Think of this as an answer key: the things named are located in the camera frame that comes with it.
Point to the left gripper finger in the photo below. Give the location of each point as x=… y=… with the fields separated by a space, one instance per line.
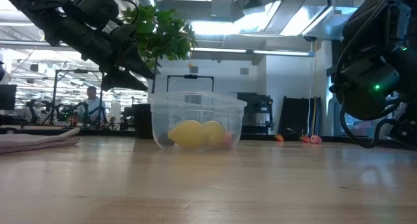
x=125 y=82
x=137 y=66

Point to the clear plastic tupperware container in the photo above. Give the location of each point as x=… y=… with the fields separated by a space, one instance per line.
x=202 y=106

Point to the large yellow lemon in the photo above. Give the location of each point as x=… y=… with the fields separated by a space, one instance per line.
x=187 y=134

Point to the small pink toy produce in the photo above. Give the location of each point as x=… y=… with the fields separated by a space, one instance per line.
x=315 y=139

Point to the small red strawberry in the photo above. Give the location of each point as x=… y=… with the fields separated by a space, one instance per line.
x=305 y=139

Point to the small yellow lemon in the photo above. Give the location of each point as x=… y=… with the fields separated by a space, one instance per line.
x=214 y=133

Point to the pink block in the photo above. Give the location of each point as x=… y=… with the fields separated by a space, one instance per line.
x=228 y=139

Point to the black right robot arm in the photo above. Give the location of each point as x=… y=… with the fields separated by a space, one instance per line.
x=374 y=54

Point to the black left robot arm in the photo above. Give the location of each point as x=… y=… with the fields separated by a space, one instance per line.
x=36 y=9

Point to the small orange toy produce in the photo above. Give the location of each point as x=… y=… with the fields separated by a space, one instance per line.
x=279 y=137

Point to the person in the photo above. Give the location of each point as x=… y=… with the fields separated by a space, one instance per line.
x=92 y=104

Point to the black planter pot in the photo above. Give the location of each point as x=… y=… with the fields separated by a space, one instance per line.
x=142 y=120

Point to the green leafy indoor tree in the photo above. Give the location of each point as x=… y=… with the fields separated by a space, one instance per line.
x=163 y=32

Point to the white framed chair back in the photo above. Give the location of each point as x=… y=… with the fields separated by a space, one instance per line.
x=332 y=116

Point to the black computer monitor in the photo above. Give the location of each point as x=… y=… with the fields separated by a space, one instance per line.
x=8 y=97

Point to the folded beige cloth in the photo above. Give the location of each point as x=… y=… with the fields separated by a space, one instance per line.
x=36 y=141

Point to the long ceiling light strip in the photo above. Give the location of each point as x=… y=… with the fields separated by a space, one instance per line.
x=247 y=50

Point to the black leaning panel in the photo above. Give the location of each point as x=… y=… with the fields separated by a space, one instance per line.
x=294 y=115

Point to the black equipment cart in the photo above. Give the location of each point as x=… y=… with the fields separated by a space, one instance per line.
x=257 y=115

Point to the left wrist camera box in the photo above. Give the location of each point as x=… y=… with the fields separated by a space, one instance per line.
x=96 y=6

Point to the black tall rig frame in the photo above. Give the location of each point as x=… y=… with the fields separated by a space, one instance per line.
x=65 y=71

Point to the black frame with camera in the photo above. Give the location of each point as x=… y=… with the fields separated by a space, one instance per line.
x=190 y=76

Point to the dome ceiling camera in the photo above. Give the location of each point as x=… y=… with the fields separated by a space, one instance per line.
x=310 y=38

